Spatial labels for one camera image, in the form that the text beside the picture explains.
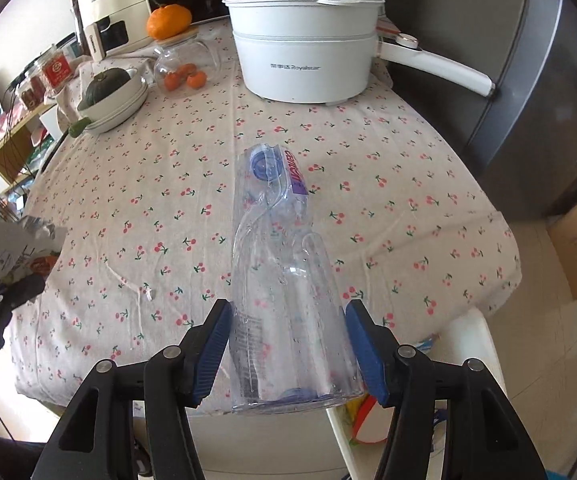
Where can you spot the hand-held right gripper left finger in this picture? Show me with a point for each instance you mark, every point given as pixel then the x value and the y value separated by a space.
pixel 213 350

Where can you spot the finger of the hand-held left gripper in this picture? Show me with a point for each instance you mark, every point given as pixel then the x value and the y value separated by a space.
pixel 21 290

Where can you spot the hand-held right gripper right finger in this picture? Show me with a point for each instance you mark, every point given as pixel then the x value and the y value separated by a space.
pixel 368 355

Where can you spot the white foil packet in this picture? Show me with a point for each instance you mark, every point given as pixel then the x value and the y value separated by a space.
pixel 13 245

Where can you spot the clear plastic bottle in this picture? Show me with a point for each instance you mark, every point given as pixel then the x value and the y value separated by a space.
pixel 288 285

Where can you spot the white plastic trash bin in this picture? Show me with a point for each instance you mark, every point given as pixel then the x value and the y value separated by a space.
pixel 473 350

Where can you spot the red yellow wrapper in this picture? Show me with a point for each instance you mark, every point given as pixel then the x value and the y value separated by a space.
pixel 366 417

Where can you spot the wooden shelf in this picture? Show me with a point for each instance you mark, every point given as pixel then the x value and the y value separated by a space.
pixel 16 145

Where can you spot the cherry print tablecloth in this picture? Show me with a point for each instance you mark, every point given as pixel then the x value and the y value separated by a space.
pixel 393 200

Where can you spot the green vegetable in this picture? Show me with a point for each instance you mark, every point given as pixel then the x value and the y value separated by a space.
pixel 79 127

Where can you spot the jar with dark contents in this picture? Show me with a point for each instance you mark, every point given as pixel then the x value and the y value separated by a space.
pixel 32 89

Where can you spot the white stacked bowls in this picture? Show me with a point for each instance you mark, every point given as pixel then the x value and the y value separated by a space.
pixel 118 107

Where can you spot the dark green squash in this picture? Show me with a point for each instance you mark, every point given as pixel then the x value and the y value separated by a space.
pixel 106 87

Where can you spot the jar with red label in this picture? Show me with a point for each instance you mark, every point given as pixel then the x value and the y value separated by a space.
pixel 56 70

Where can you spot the small orange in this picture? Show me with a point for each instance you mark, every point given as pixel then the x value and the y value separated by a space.
pixel 188 70
pixel 172 81
pixel 198 80

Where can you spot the glass jar with wooden lid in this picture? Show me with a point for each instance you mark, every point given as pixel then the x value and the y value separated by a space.
pixel 188 55

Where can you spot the white electric cooking pot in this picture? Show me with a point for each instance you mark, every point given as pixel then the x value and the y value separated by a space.
pixel 303 60

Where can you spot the large orange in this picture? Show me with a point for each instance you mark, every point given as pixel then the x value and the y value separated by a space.
pixel 168 22

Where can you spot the grey refrigerator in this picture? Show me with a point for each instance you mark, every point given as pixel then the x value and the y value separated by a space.
pixel 518 60

